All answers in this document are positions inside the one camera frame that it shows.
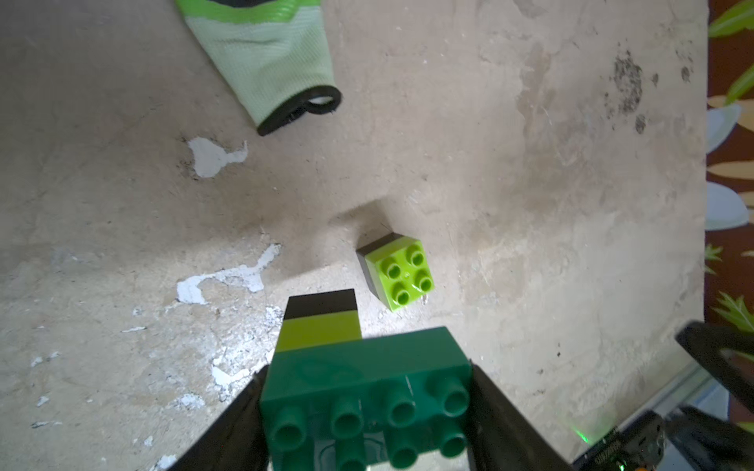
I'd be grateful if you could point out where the black lego plate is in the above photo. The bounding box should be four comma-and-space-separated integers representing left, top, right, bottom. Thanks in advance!
284, 288, 357, 321

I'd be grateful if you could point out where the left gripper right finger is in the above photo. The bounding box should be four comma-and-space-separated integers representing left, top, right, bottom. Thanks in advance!
469, 364, 571, 471

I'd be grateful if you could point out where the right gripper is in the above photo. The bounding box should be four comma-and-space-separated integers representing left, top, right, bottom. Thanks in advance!
573, 321, 753, 471

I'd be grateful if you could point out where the black and green glove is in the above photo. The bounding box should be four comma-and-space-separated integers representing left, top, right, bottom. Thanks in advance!
177, 0, 343, 137

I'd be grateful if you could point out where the dark green 2x4 lego brick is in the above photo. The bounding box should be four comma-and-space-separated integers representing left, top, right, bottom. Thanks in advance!
259, 328, 472, 470

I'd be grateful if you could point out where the lime lego brick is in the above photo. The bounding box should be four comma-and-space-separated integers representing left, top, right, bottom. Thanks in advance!
275, 310, 362, 353
357, 233, 435, 311

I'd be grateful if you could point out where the black 2x2 lego brick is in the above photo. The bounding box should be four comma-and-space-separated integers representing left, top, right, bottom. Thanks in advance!
355, 232, 406, 298

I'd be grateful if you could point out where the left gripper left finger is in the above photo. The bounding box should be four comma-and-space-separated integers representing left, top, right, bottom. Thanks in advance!
170, 365, 269, 471

